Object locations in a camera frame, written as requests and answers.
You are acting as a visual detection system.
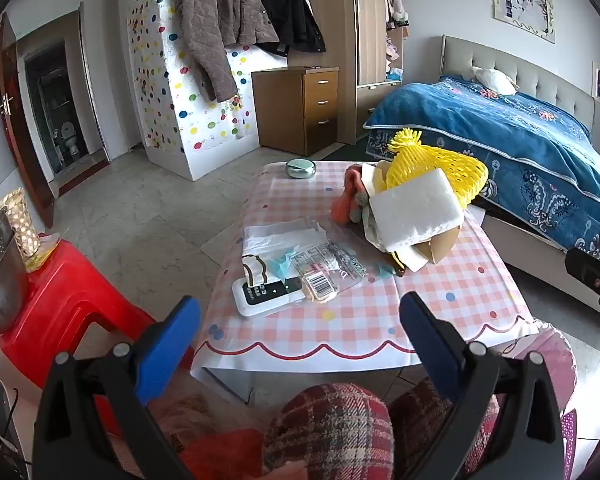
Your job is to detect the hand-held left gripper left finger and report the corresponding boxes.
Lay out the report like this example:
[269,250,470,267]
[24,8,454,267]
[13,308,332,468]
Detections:
[32,296,202,480]

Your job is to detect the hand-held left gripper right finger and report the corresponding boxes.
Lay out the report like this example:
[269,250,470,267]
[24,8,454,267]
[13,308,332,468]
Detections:
[395,291,566,480]

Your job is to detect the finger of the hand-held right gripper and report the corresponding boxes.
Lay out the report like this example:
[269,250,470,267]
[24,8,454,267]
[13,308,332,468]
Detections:
[564,247,600,292]

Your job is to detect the brown cardboard piece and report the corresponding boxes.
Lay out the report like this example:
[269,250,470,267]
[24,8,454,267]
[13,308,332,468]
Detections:
[390,225,463,277]

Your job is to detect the white remote control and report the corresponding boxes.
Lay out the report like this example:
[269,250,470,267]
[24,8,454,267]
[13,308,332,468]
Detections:
[231,275,308,318]

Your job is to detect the clear printed plastic package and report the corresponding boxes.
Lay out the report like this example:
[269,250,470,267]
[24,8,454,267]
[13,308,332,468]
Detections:
[290,240,368,293]

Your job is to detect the small barcode label packet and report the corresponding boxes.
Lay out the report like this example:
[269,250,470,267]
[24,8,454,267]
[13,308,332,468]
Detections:
[300,270,341,304]

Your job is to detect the white foam block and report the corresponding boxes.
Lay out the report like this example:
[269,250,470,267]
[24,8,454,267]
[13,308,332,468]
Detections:
[369,168,466,252]

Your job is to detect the light blue wrapper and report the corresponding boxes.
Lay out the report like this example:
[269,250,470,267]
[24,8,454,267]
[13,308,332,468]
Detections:
[266,254,295,279]

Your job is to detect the white plastic bag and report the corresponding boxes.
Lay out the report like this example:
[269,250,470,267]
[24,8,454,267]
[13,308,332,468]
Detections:
[242,217,331,286]

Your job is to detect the orange cloth toy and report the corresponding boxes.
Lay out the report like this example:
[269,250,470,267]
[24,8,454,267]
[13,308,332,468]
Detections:
[331,164,376,224]

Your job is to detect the yellow foam net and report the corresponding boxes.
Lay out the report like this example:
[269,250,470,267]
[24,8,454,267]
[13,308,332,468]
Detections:
[386,128,490,209]

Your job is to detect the pink checked tablecloth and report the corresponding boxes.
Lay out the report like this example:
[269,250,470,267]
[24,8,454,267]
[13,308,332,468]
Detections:
[190,160,541,376]

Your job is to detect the grey upholstered bed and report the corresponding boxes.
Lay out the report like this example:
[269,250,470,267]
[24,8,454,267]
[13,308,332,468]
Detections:
[362,35,600,317]

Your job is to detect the red plastic stool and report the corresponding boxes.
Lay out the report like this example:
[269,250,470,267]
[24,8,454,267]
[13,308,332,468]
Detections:
[0,240,196,436]

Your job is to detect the orange mesh bag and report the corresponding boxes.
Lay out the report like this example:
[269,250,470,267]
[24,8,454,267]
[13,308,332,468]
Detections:
[179,429,266,480]

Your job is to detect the person's plaid pants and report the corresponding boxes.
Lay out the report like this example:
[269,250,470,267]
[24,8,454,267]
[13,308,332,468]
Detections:
[260,375,501,480]

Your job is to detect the blue floral blanket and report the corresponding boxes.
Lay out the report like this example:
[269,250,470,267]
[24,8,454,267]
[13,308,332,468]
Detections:
[364,76,600,267]

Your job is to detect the metal bowl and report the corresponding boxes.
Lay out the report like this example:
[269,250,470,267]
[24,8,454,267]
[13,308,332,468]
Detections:
[0,207,31,335]

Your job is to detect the gold patterned cup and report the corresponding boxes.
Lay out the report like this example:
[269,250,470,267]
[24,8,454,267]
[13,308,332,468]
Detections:
[0,187,42,273]

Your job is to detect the white pillow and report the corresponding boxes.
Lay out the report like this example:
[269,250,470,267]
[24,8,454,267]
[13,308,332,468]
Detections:
[470,66,519,96]

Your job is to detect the dark green mat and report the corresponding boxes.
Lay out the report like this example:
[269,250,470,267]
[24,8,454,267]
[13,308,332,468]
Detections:
[329,136,377,162]

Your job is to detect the white dotted cabinet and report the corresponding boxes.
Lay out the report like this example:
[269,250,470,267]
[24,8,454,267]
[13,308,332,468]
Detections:
[126,0,261,182]

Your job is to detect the white toilet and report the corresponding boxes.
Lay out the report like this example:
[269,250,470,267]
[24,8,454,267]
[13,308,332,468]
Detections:
[60,121,80,154]

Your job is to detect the wooden nightstand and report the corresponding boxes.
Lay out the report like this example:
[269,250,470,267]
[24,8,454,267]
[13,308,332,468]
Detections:
[251,66,340,157]

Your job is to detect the brown wooden door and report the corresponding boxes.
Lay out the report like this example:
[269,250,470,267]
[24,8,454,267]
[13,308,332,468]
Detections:
[0,12,56,228]

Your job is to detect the pink hanging coat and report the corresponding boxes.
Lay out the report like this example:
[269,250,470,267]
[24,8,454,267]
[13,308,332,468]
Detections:
[382,0,411,31]

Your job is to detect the wooden wardrobe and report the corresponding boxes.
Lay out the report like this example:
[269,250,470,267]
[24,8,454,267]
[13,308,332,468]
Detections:
[350,0,411,146]

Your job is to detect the brown quilted jacket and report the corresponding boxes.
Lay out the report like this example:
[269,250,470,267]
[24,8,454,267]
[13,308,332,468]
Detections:
[174,0,280,103]

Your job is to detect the black jacket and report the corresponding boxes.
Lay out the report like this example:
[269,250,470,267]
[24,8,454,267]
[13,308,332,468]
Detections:
[257,0,327,56]

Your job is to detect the wall poster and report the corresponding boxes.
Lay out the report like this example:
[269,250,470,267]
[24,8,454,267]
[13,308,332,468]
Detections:
[490,0,556,43]

